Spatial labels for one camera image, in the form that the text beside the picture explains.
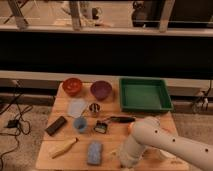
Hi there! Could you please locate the green plastic tray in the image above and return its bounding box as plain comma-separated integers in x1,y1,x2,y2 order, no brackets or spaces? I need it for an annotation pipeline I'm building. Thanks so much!
119,78,173,113

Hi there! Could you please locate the blue plastic cup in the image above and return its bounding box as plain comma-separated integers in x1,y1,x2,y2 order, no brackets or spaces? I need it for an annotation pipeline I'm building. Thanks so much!
73,117,87,133

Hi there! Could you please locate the purple bowl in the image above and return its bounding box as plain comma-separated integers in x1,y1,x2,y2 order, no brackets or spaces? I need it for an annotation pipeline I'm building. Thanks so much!
90,80,112,101

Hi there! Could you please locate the black rectangular block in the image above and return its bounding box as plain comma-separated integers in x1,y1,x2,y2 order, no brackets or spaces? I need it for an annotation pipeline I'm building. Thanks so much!
45,116,67,136

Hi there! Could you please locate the blue sponge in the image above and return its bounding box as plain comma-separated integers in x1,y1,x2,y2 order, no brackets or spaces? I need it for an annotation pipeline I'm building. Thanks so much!
87,141,103,165

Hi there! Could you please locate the black handled brush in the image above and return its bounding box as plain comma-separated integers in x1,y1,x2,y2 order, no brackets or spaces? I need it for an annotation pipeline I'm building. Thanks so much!
101,116,135,123

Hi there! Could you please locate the translucent plastic lid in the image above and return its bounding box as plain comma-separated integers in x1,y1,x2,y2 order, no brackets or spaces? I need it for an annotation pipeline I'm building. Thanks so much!
68,98,87,118

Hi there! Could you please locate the small metal cup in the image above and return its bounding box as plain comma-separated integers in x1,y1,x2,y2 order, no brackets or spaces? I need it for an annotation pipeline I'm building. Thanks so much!
89,103,100,114

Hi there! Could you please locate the black floor cable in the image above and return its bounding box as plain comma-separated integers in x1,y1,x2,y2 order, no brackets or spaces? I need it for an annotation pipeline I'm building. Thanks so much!
0,80,34,171

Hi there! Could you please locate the wooden baguette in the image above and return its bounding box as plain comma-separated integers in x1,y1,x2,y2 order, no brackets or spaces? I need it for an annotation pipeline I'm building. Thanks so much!
49,138,78,158

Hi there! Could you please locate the white round container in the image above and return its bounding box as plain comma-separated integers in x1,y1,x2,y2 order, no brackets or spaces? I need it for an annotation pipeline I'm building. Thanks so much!
160,150,176,159

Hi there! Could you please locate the black power adapter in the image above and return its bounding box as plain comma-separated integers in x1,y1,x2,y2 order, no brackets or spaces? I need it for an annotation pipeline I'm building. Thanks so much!
6,119,19,128

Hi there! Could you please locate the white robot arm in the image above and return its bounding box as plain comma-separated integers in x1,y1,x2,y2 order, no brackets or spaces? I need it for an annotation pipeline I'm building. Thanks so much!
118,117,213,171

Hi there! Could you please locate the red bowl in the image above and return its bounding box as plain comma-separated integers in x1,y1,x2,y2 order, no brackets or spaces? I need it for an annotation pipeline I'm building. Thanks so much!
62,78,82,96

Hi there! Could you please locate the small black square object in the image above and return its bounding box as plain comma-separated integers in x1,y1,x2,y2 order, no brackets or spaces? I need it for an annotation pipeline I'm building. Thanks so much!
94,121,108,134

